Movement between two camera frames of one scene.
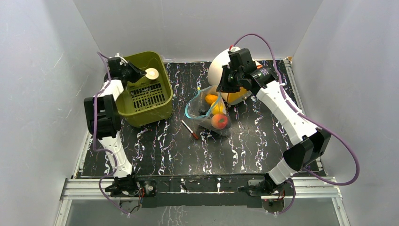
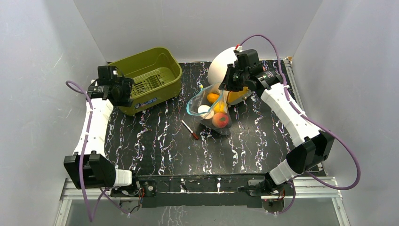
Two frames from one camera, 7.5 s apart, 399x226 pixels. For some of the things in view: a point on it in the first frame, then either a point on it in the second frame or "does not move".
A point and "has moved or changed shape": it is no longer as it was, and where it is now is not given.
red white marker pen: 195,136 does not move
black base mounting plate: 206,191 does not move
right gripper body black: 227,81 does not move
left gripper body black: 124,73 to 124,86
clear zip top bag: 206,106 does not move
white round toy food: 152,73 to 205,111
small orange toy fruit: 211,98 does not move
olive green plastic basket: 145,100 has moved or changed shape
